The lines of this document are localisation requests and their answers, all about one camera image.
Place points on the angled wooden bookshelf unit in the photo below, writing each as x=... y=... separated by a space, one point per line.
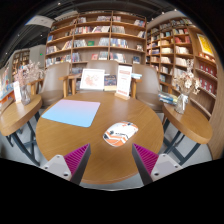
x=180 y=50

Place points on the wide wooden bookshelf unit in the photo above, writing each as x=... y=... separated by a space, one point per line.
x=96 y=36

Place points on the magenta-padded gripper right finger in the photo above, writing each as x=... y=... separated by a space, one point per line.
x=146 y=159

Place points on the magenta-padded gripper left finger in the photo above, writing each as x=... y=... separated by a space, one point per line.
x=77 y=159

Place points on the small white card sign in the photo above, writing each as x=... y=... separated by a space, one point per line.
x=17 y=92

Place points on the round wooden side table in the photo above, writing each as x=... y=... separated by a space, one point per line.
x=16 y=115
x=190 y=123

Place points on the light blue book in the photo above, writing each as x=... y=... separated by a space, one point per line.
x=136 y=76

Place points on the blue pink gradient mouse pad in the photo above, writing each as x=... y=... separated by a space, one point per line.
x=71 y=112

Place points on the glass vase with dried flowers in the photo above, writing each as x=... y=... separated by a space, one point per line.
x=26 y=93
x=181 y=103

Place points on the distant wooden bookshelf unit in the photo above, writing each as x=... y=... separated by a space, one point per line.
x=20 y=60

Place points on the white sign on wooden base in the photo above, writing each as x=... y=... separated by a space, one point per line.
x=123 y=81

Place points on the stack of books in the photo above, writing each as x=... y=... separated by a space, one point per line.
x=167 y=98

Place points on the dark blue book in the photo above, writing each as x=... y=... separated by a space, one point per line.
x=110 y=82

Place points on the white orange patterned computer mouse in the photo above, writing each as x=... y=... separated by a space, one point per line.
x=120 y=134

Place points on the white framed floral picture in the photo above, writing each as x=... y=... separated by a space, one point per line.
x=92 y=79

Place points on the brown padded wooden armchair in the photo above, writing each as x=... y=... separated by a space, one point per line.
x=108 y=66
x=55 y=83
x=148 y=86

